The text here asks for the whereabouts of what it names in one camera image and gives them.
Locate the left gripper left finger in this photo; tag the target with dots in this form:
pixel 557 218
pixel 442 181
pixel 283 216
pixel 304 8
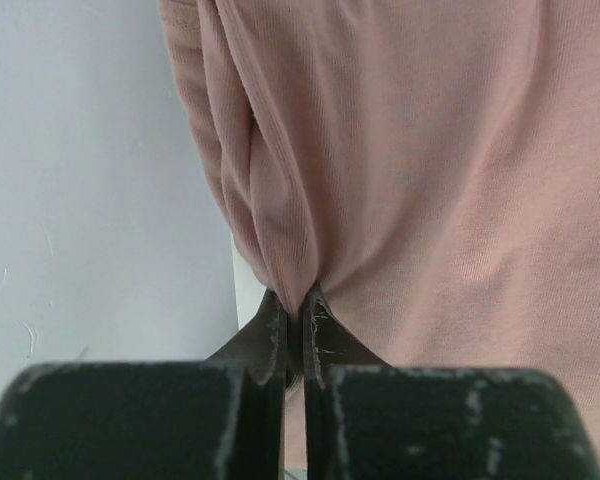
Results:
pixel 221 418

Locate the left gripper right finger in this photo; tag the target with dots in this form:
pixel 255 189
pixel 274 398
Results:
pixel 366 419

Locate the pink t shirt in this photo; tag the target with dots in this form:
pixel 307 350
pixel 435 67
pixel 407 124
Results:
pixel 433 165

